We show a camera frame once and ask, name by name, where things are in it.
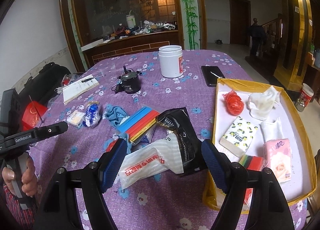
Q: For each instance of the red white bucket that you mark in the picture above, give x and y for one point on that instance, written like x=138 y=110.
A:
x=303 y=100

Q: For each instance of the black cylindrical motor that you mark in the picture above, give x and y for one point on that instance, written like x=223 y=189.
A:
x=130 y=81

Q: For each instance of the white plastic jar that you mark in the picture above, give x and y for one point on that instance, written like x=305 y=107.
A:
x=171 y=61

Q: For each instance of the red plastic bag bundle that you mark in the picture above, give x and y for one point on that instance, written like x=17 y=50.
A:
x=233 y=103

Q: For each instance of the pink tissue pack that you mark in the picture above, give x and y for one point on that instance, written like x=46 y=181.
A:
x=279 y=159

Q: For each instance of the blue knitted cloth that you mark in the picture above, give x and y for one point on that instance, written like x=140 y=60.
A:
x=114 y=114

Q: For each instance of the standing person in black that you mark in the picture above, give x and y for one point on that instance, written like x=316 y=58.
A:
x=258 y=36

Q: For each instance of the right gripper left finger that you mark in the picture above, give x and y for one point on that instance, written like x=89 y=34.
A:
x=59 y=208

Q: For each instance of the black smartphone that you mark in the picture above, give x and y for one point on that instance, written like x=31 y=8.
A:
x=211 y=74

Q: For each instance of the black foil snack bag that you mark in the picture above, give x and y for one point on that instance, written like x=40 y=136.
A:
x=178 y=121

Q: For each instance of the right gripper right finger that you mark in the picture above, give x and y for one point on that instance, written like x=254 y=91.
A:
x=268 y=209

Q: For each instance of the white floral tissue pack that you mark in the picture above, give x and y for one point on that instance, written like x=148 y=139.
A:
x=239 y=136

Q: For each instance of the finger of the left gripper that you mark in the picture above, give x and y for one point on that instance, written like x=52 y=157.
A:
x=49 y=131

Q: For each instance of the black pen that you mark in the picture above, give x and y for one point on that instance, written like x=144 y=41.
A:
x=91 y=78

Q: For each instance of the multicolour sponge pack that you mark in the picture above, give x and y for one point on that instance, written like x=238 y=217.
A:
x=252 y=162

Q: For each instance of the yellow cardboard box tray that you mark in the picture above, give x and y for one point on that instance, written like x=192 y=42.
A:
x=303 y=180

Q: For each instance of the coloured cloth stack pack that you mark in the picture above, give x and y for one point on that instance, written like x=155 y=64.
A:
x=138 y=124

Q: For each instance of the red gift bag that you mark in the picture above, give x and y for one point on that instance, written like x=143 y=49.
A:
x=30 y=118

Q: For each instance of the purple floral tablecloth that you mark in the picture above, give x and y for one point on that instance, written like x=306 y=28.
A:
x=163 y=201

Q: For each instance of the person left hand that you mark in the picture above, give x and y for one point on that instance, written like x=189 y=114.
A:
x=28 y=178

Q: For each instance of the white paper notebook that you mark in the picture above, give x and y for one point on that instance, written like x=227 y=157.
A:
x=77 y=88

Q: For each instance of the white folded tissue pack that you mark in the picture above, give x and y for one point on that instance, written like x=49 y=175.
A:
x=272 y=130

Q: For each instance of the white red printed bag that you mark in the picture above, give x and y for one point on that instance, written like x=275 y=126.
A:
x=155 y=158

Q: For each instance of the white face tissue pack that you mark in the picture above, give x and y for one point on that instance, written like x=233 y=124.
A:
x=76 y=119

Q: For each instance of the blue vinda tissue pack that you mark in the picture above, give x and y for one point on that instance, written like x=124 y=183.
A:
x=92 y=114

